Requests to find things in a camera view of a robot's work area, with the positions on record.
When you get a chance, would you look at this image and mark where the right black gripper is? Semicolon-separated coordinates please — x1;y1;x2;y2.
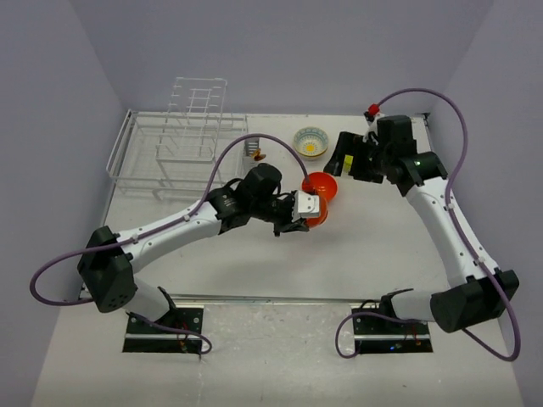
325;131;393;185

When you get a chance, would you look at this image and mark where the grey cutlery holder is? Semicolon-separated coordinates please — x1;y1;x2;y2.
243;137;260;165

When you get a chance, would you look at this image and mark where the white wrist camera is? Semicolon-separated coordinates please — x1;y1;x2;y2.
292;190;319;220
364;103;385;137

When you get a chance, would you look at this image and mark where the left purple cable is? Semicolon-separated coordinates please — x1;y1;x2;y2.
29;133;317;357

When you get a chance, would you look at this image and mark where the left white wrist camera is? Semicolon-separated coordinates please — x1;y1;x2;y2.
292;190;319;220

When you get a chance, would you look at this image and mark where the orange flower patterned bowl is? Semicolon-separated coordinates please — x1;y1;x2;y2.
295;145;328;161

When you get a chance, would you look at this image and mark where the purple cable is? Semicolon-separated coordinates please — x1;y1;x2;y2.
29;133;317;357
334;87;521;362

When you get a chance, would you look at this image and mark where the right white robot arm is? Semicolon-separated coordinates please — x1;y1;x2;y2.
324;115;519;333

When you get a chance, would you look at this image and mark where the white wire dish rack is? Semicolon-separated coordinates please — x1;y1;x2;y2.
106;77;249;200

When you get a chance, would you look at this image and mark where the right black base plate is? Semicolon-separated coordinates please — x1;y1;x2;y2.
352;316;434;354

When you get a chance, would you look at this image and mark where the blue sun patterned bowl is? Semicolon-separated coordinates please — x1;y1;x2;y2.
293;126;329;150

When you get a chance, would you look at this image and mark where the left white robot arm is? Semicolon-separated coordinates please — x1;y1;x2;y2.
77;164;321;333

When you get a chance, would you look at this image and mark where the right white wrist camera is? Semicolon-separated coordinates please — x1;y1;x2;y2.
364;103;385;137

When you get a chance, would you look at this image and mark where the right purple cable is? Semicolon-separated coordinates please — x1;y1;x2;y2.
334;87;521;362

